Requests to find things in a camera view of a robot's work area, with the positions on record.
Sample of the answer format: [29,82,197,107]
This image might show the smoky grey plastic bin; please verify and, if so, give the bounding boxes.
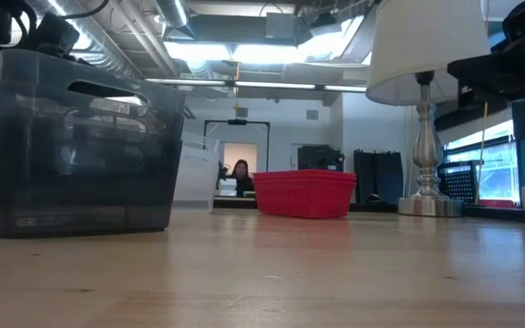
[0,131,182,239]
[0,97,184,151]
[0,48,186,119]

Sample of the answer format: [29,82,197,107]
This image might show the red plastic mesh basket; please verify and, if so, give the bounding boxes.
[252,176,357,220]
[252,172,357,181]
[252,169,357,178]

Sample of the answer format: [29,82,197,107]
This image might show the clear plastic bin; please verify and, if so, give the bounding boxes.
[178,138,221,160]
[180,131,221,151]
[173,148,220,214]

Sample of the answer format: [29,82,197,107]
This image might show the thin yellow pole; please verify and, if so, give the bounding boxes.
[474,102,490,204]

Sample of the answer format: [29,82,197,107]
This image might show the black perforated chair back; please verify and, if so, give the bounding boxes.
[437,159,480,204]

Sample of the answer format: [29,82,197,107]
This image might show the red flat object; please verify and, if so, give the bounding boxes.
[479,199,521,209]

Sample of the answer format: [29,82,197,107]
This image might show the long ceiling light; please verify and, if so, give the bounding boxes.
[143,77,227,87]
[233,80,317,90]
[324,84,368,93]

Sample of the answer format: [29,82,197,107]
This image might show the black upright panels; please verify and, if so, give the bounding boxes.
[353,149,404,205]

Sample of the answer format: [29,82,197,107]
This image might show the black box machine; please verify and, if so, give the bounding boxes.
[297,144,345,173]

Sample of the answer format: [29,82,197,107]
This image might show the grey ceiling box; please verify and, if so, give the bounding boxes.
[264,12,296,41]

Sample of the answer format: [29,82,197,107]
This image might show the person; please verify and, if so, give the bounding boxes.
[229,159,256,198]

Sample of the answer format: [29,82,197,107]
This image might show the white desk box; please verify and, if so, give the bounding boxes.
[216,177,239,198]

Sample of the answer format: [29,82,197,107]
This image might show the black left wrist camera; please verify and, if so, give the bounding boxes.
[32,12,81,58]

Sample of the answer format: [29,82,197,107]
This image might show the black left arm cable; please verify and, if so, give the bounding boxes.
[61,0,111,21]

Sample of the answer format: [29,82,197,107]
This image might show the silver corrugated air duct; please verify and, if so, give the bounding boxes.
[25,0,139,78]

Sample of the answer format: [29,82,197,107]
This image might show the black aluminium table frame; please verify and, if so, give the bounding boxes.
[211,196,525,225]

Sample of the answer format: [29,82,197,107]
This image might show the silver smooth air duct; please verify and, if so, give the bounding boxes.
[155,0,190,28]

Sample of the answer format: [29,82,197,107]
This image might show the black gantry frame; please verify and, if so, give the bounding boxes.
[203,118,272,174]

